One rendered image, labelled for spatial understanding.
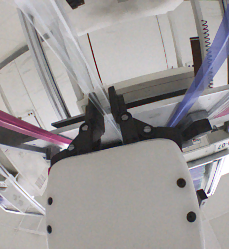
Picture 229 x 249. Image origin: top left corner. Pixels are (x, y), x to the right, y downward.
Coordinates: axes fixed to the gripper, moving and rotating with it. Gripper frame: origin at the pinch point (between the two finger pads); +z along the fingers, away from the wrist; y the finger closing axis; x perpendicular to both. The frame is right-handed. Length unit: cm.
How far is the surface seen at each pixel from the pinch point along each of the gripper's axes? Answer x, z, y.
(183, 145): -20.7, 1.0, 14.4
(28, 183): -69, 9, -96
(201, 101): -6.3, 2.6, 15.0
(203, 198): -14.6, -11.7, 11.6
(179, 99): -4.2, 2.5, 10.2
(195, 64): -21, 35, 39
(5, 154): -41, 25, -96
